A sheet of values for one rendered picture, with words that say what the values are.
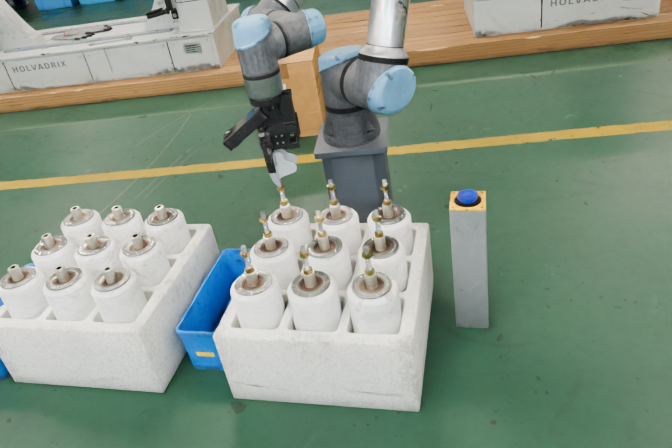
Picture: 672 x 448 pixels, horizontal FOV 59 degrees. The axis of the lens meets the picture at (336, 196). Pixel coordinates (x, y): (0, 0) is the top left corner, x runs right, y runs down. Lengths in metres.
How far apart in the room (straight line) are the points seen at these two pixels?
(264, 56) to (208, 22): 1.96
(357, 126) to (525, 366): 0.68
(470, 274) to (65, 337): 0.86
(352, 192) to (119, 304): 0.64
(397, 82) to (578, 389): 0.73
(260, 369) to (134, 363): 0.29
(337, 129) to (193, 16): 1.75
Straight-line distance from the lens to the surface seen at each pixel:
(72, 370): 1.49
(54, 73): 3.47
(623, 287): 1.52
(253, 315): 1.18
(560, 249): 1.62
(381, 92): 1.33
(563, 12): 3.01
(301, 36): 1.21
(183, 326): 1.38
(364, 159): 1.51
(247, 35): 1.16
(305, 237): 1.36
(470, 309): 1.35
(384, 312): 1.11
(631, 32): 3.04
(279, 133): 1.23
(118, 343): 1.34
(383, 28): 1.35
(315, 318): 1.14
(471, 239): 1.23
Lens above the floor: 0.96
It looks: 30 degrees down
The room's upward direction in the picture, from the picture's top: 10 degrees counter-clockwise
